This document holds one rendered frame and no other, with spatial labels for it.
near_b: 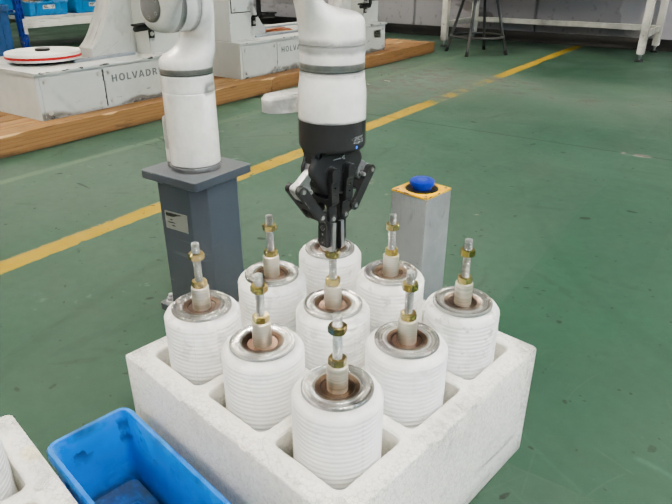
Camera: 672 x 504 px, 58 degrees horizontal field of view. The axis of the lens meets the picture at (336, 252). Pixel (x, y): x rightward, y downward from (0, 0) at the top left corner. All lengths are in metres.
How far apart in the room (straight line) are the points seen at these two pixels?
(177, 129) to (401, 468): 0.71
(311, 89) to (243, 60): 2.73
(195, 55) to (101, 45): 1.93
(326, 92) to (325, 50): 0.04
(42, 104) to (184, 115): 1.61
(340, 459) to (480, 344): 0.25
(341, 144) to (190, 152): 0.51
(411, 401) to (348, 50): 0.38
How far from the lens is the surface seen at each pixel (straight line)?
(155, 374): 0.80
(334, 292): 0.75
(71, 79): 2.73
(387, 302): 0.82
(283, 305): 0.82
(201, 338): 0.76
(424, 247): 0.98
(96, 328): 1.27
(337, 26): 0.63
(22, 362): 1.23
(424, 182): 0.97
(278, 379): 0.68
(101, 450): 0.87
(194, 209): 1.12
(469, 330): 0.76
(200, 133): 1.11
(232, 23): 3.40
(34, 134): 2.58
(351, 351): 0.76
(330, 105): 0.64
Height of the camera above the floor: 0.65
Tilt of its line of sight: 26 degrees down
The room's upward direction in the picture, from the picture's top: straight up
